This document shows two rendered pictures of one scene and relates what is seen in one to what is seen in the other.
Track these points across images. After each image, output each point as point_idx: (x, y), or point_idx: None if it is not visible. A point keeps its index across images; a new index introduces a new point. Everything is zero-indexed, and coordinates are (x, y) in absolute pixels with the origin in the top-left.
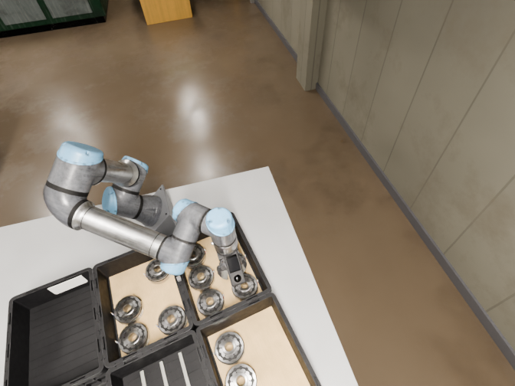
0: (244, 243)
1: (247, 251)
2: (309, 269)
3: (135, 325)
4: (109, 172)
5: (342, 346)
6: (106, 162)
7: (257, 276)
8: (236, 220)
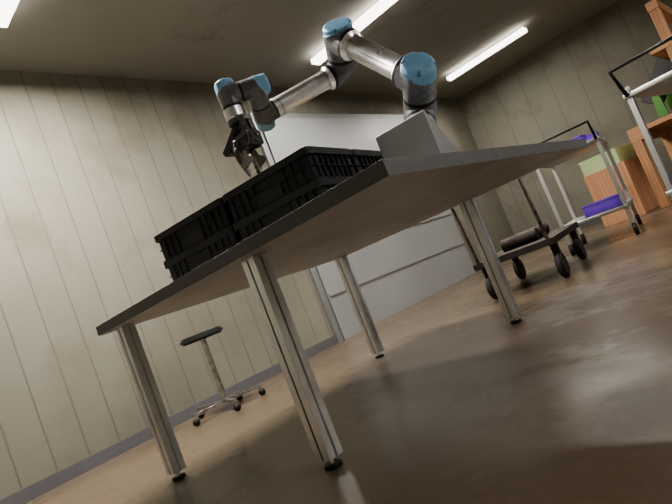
0: (275, 176)
1: (266, 181)
2: (213, 258)
3: None
4: (351, 54)
5: (160, 289)
6: (353, 44)
7: (252, 207)
8: (292, 153)
